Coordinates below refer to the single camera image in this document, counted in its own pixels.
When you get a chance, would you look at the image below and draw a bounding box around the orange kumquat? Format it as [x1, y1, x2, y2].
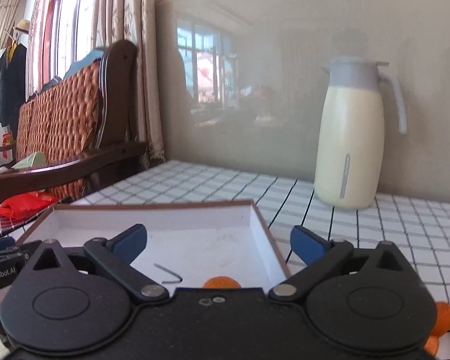
[430, 301, 450, 338]
[202, 275, 241, 289]

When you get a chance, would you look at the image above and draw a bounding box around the red plastic bag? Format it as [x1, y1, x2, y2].
[0, 191, 59, 220]

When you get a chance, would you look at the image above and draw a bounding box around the white shallow box brown rim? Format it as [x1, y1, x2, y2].
[17, 200, 291, 292]

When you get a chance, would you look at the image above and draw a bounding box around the cream thermos jug grey lid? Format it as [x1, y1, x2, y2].
[314, 56, 408, 210]

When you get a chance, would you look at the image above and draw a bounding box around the pale green cup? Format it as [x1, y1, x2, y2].
[12, 151, 47, 169]

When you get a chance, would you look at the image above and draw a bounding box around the checkered white tablecloth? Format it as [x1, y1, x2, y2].
[7, 159, 450, 360]

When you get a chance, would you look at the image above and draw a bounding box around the orange kumquat on table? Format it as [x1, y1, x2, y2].
[430, 301, 450, 338]

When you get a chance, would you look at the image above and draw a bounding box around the small orange fruit piece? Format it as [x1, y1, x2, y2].
[424, 336, 440, 358]

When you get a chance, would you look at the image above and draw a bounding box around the orange woven sofa cushion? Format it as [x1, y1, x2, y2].
[15, 60, 101, 200]

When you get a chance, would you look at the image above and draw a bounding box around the dark hanging jacket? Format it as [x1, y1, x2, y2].
[0, 44, 26, 137]

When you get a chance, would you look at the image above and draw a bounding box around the straw hat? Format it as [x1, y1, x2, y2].
[14, 19, 30, 35]

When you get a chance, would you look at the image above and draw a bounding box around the beige patterned curtain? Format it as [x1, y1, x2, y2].
[91, 0, 165, 165]

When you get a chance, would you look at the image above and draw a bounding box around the dark wooden sofa frame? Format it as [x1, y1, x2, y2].
[0, 40, 146, 236]

